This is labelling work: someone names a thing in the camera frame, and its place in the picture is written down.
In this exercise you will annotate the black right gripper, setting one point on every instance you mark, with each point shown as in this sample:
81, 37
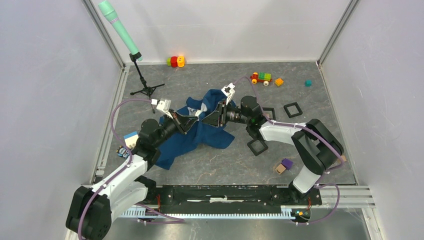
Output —
218, 115

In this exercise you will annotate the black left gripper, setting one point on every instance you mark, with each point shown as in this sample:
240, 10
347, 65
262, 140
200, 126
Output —
184, 122

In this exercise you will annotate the blue Mickey Mouse t-shirt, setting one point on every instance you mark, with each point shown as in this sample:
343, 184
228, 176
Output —
200, 133

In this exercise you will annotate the black square frame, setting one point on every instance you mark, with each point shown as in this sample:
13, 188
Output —
269, 113
293, 110
257, 146

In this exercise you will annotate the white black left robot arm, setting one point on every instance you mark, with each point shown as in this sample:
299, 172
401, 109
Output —
93, 209

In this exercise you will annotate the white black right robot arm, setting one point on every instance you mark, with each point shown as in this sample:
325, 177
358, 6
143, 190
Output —
316, 145

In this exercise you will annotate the black tripod microphone stand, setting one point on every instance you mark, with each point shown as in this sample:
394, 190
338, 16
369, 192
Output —
147, 90

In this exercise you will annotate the blue white block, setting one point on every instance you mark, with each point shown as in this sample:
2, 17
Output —
130, 139

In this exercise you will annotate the red green orange toy blocks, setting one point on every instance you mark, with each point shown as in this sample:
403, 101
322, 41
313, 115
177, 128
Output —
176, 61

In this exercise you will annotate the colourful toy block train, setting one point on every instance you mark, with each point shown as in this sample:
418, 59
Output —
261, 77

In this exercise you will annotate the blue patterned toy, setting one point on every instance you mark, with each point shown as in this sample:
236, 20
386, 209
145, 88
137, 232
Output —
123, 152

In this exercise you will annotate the orange toy brick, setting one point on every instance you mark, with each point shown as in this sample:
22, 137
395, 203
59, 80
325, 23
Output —
279, 82

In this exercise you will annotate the tan wooden cube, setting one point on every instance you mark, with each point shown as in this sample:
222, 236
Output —
280, 168

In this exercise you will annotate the purple cube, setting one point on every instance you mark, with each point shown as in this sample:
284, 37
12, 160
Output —
287, 163

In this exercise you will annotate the teal small cube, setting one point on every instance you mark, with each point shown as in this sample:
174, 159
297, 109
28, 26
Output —
308, 83

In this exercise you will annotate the mint green microphone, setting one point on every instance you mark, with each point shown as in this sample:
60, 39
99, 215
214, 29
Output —
110, 14

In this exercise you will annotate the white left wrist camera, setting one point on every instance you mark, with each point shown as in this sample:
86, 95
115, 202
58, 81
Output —
163, 106

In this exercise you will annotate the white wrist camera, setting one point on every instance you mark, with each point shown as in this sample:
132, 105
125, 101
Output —
163, 106
229, 92

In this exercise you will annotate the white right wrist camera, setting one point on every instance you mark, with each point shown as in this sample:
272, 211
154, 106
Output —
229, 92

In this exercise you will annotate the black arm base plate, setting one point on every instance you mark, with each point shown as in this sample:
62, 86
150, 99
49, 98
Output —
228, 199

